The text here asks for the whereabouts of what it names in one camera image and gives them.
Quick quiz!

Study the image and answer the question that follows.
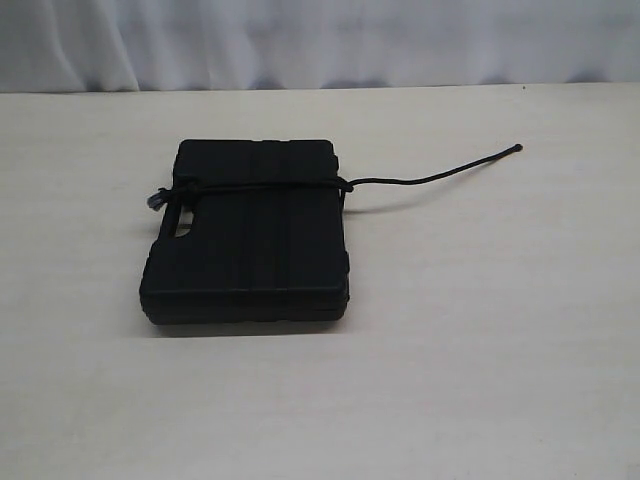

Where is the black plastic carry case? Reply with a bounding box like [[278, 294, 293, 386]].
[[139, 139, 349, 326]]

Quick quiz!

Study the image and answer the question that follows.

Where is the black braided rope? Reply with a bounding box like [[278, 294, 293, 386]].
[[144, 143, 525, 211]]

